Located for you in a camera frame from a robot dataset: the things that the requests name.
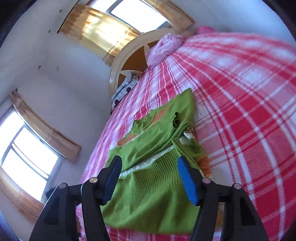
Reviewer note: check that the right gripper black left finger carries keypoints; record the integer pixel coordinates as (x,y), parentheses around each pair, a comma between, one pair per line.
(57,220)

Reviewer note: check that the green striped knit sweater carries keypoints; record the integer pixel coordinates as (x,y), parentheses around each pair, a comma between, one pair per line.
(149,196)

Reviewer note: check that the yellow side window curtain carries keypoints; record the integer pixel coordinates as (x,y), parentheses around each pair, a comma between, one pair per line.
(28,206)

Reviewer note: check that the side window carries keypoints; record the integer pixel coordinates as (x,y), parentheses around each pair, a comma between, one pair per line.
(26,158)

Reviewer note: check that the red white plaid bedspread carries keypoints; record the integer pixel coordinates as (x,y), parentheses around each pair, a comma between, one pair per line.
(244,86)

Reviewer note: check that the white grey patterned pillow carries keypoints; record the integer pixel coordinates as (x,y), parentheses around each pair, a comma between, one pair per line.
(131,80)

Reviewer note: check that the cream wooden headboard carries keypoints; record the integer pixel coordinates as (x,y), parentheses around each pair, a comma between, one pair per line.
(132,57)

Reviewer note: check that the pink crumpled pillow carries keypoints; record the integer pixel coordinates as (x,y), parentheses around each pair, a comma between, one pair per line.
(164,47)

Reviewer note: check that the yellow curtain behind headboard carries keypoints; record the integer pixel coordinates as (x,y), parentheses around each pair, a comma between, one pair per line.
(105,35)

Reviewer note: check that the magenta pink cushion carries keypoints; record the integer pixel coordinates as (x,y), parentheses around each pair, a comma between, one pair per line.
(204,30)

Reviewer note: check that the window behind headboard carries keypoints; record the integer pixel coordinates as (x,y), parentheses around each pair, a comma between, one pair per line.
(135,13)

